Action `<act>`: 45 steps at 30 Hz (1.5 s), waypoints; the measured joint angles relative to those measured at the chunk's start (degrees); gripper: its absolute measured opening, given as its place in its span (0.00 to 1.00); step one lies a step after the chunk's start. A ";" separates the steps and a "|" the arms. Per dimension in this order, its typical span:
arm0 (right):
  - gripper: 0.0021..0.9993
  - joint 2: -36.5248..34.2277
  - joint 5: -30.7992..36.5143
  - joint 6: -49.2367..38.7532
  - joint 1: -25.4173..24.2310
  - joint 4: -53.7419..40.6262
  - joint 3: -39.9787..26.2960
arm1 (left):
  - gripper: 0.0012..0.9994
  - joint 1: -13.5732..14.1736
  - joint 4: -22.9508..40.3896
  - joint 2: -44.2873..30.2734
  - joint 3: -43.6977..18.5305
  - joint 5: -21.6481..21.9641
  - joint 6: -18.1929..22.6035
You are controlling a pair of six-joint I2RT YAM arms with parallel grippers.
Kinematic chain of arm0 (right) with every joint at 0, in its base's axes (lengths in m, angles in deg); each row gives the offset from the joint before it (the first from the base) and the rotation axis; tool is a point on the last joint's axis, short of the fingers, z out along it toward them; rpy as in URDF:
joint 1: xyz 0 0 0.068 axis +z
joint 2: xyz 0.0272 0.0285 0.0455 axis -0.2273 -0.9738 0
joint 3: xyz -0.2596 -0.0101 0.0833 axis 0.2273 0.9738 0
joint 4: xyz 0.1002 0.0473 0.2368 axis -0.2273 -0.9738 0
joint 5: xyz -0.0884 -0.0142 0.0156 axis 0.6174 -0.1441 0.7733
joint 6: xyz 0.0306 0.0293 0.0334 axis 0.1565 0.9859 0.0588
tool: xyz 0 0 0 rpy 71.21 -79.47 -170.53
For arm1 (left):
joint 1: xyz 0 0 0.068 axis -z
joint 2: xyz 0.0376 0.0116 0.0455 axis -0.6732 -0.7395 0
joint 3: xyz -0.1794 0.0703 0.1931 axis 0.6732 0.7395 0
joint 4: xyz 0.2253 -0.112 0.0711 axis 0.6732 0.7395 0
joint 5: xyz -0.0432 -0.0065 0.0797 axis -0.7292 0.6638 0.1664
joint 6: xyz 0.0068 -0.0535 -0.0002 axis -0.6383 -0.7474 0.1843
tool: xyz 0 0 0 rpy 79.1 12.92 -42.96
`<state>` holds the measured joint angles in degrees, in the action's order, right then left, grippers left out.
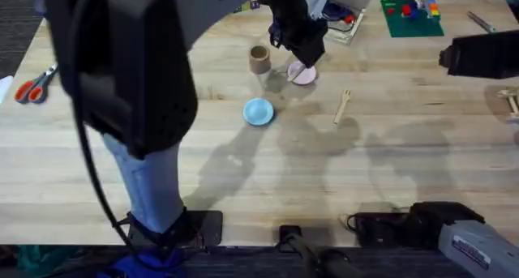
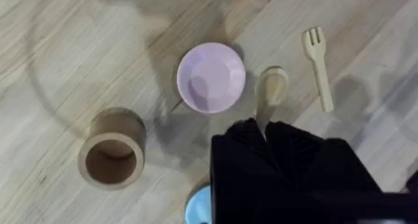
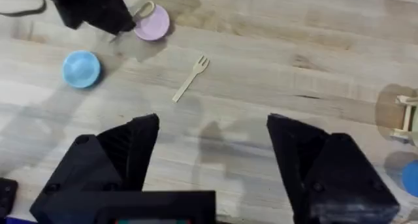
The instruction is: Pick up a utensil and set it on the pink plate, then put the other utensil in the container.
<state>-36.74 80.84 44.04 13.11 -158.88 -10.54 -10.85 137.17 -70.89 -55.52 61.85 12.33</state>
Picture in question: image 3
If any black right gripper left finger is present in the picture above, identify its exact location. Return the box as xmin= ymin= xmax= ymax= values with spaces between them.
xmin=29 ymin=113 xmax=161 ymax=224

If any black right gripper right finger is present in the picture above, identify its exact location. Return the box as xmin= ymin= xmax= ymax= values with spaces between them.
xmin=266 ymin=113 xmax=401 ymax=224

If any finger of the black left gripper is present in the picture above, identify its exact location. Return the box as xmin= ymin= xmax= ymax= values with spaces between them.
xmin=61 ymin=11 xmax=88 ymax=31
xmin=88 ymin=1 xmax=137 ymax=36

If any wooden spoon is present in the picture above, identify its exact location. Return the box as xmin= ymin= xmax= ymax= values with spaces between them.
xmin=131 ymin=1 xmax=156 ymax=23

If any blue bowl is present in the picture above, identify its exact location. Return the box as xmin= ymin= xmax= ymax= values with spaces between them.
xmin=61 ymin=50 xmax=102 ymax=89

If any blue cup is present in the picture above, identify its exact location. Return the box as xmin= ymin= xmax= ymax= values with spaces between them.
xmin=401 ymin=159 xmax=418 ymax=199

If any wooden cup stand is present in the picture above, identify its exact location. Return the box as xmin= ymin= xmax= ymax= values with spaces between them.
xmin=374 ymin=83 xmax=418 ymax=147

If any wooden fork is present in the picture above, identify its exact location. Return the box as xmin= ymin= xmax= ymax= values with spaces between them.
xmin=172 ymin=55 xmax=210 ymax=104

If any black cable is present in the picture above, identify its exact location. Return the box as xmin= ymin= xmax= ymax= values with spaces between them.
xmin=0 ymin=0 xmax=47 ymax=18

